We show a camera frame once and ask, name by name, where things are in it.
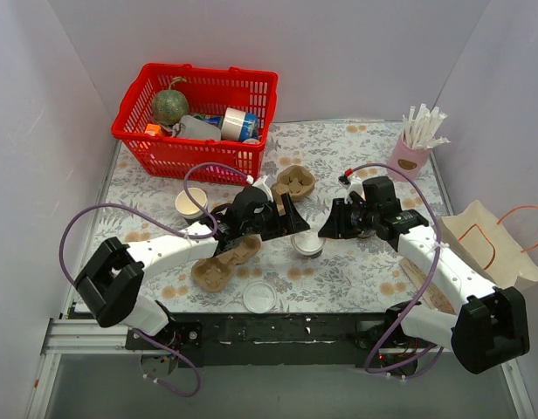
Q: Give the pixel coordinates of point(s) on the white wrapped straws bundle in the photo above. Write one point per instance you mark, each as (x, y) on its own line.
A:
(420, 128)

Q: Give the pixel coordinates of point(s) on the floral patterned table mat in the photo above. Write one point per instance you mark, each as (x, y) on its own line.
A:
(350, 276)

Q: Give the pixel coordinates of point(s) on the orange small carton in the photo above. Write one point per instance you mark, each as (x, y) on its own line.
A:
(153, 130)

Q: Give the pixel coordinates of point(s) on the grey pouch package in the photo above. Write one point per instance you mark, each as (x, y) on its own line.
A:
(190, 127)

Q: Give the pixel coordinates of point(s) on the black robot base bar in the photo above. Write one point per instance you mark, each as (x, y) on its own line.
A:
(272, 339)

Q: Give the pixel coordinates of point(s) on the white plastic coffee lid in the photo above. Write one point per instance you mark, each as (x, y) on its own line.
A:
(259, 297)

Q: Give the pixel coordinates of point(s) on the dark paper coffee cup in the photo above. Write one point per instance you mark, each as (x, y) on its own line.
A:
(310, 253)

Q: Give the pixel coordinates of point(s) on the blue white can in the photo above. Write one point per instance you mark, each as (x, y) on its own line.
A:
(239, 126)

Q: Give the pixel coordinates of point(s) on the brown pulp cup carrier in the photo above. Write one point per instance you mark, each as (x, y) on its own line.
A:
(296, 181)
(213, 274)

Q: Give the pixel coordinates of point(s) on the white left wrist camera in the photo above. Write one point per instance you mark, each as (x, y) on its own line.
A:
(263, 183)

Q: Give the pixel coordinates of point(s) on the pink straw holder cup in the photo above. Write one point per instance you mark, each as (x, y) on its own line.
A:
(406, 162)

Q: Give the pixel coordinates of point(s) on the green round melon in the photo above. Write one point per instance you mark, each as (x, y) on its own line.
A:
(170, 105)

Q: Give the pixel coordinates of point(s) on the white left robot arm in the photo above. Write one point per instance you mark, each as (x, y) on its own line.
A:
(110, 282)

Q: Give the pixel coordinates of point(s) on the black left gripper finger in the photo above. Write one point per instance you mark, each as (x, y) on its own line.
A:
(300, 224)
(277, 226)

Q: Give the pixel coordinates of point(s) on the empty dark paper cup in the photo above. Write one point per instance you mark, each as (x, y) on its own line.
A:
(187, 209)

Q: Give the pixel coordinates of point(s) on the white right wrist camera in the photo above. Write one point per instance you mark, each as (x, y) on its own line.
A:
(353, 186)

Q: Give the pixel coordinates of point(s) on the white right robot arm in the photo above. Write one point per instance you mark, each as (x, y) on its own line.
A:
(488, 325)

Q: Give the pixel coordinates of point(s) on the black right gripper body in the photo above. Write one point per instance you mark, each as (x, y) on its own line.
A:
(345, 216)

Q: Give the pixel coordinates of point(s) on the red plastic shopping basket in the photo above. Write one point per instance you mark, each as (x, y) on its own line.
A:
(209, 92)

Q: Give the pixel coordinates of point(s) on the kraft paper bag orange handles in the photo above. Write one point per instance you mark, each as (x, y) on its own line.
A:
(477, 254)

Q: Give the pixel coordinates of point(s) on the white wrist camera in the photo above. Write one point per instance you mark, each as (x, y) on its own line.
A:
(353, 186)
(263, 183)

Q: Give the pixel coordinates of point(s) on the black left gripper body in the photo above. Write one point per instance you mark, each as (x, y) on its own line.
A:
(279, 216)

